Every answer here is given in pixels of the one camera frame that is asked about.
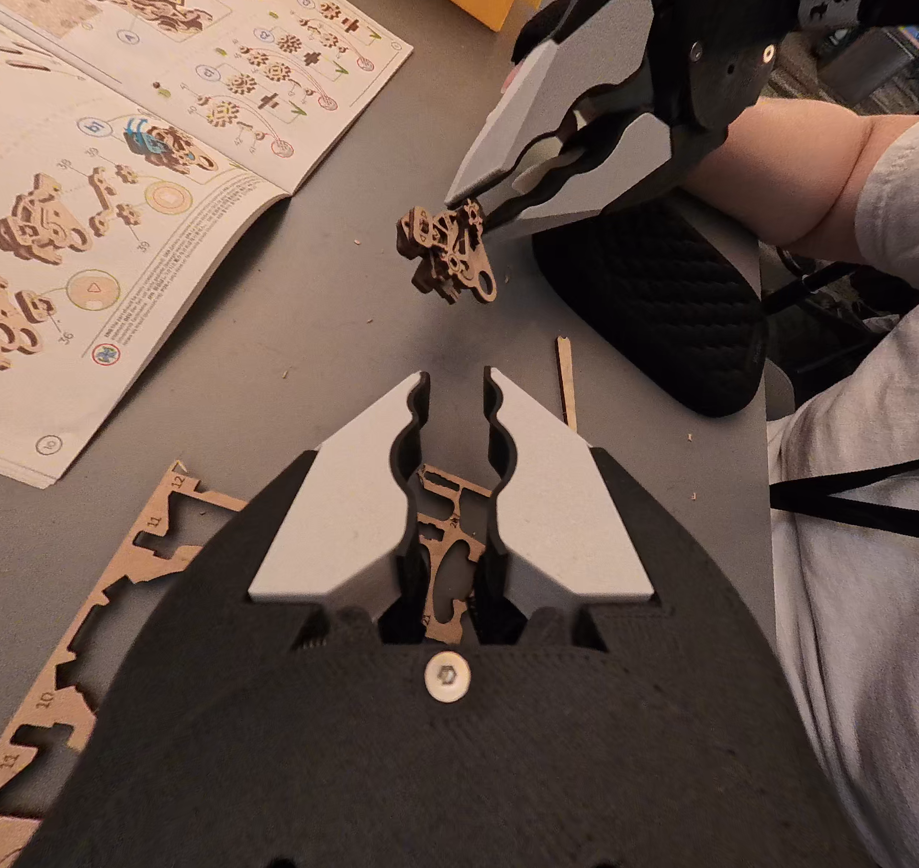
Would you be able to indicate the person's white shirt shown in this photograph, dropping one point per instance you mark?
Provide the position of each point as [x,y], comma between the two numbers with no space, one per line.
[847,631]

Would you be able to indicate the thin wooden stick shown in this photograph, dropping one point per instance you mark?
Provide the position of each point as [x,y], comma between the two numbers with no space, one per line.
[567,387]

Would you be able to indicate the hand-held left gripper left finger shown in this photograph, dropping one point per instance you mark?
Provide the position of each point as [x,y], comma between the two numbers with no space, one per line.
[330,523]

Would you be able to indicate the black textured pad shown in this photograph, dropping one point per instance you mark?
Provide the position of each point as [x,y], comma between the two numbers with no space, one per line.
[646,308]

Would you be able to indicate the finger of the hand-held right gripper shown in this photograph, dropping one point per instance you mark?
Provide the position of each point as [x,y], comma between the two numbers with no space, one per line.
[560,92]
[617,171]

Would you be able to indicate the small wooden gear assembly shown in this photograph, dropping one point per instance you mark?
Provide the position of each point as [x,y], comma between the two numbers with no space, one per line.
[449,243]

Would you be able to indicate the wooden sheet with gear cutouts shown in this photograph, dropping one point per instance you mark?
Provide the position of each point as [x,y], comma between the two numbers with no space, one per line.
[438,516]

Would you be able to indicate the person's right forearm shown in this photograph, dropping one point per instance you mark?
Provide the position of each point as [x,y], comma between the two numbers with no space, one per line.
[790,178]

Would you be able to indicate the illustrated instruction booklet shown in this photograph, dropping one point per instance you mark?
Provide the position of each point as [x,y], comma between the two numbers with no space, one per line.
[179,164]

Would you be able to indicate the wooden sheet with hole grid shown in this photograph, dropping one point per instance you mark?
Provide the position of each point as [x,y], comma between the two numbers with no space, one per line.
[154,523]

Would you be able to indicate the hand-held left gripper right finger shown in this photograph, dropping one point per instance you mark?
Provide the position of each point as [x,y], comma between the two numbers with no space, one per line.
[567,523]

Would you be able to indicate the person's right hand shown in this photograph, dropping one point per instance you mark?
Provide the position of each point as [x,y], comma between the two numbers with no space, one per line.
[511,79]

